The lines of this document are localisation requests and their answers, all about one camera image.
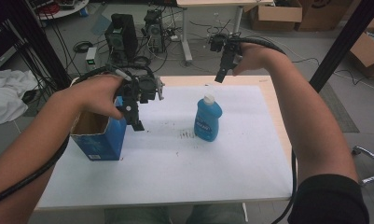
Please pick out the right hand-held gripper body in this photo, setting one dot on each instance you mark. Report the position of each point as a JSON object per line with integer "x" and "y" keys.
{"x": 225, "y": 43}

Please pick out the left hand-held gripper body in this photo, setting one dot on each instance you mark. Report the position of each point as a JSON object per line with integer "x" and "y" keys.
{"x": 145, "y": 88}

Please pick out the blue bottle with white cap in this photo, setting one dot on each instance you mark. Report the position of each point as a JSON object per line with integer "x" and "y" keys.
{"x": 208, "y": 119}

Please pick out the person's right hand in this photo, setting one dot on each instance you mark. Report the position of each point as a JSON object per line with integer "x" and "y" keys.
{"x": 259, "y": 57}

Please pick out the person's left hand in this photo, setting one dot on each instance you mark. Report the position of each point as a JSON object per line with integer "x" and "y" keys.
{"x": 94, "y": 93}

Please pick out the white-legged wooden desk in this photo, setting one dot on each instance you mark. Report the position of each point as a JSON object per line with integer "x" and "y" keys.
{"x": 206, "y": 3}

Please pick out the white power strip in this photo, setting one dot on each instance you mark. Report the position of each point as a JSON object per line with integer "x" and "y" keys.
{"x": 174, "y": 38}

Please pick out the large black computer tower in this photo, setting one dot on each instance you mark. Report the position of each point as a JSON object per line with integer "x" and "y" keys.
{"x": 122, "y": 35}

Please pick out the small open cardboard box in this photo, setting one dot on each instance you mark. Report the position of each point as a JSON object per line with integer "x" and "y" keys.
{"x": 276, "y": 15}

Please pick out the small grey computer tower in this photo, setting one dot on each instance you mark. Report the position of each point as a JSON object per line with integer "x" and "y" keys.
{"x": 154, "y": 29}

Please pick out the small white power unit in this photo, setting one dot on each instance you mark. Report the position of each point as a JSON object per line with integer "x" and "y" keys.
{"x": 91, "y": 58}

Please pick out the white table mat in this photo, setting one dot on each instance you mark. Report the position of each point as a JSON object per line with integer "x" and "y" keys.
{"x": 181, "y": 174}

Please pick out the large printed cardboard box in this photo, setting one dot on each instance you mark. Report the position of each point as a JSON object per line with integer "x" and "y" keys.
{"x": 324, "y": 14}

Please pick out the round white table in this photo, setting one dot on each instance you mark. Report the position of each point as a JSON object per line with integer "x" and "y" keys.
{"x": 66, "y": 9}

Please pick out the white cloth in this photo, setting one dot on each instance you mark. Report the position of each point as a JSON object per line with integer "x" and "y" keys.
{"x": 6, "y": 93}

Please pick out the cardboard box with blue contents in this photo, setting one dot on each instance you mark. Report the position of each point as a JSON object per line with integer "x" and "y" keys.
{"x": 368, "y": 51}

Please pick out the person's black sleeve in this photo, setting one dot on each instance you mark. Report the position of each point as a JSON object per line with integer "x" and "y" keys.
{"x": 327, "y": 202}

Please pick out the chrome chair leg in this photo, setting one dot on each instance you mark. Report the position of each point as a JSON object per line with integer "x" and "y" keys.
{"x": 369, "y": 155}

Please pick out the black metal frame post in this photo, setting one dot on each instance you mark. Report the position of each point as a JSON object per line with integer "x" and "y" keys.
{"x": 340, "y": 46}

